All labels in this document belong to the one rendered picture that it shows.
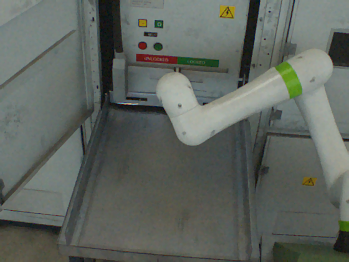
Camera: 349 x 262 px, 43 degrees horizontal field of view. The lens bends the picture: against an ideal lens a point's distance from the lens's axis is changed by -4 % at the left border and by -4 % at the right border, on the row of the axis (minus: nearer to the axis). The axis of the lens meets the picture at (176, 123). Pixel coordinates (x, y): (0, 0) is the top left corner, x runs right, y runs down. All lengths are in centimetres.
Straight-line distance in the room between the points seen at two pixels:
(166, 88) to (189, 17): 42
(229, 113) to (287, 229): 112
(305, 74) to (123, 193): 71
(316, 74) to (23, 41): 90
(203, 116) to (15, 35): 61
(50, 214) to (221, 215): 117
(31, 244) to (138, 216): 115
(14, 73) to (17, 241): 131
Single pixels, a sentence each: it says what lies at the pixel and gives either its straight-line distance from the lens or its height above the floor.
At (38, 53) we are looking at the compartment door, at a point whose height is 125.
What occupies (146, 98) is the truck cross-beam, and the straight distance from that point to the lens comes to 189.
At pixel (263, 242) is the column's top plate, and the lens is 160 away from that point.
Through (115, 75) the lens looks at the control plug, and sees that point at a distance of 172.
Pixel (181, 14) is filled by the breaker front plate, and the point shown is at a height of 128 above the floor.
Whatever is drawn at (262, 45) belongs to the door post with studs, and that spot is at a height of 120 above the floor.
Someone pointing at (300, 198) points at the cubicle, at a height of 44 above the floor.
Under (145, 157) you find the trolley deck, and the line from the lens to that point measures 170.
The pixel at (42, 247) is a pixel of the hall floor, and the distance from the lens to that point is 253.
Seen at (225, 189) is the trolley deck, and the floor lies 85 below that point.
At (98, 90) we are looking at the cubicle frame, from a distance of 186.
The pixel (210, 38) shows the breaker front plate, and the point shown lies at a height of 119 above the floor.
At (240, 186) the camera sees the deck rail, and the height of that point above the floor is 85.
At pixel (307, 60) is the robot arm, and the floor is 131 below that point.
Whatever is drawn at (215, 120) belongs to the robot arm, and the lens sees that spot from 138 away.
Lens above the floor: 201
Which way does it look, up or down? 39 degrees down
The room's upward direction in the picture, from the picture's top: 3 degrees clockwise
